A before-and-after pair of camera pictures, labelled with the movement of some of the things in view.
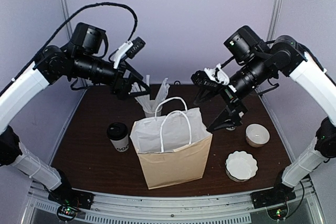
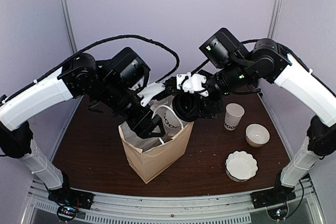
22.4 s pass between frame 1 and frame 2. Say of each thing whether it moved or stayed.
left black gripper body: moved
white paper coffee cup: moved
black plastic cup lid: moved
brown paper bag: moved
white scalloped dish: stayed
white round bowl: stayed
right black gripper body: moved
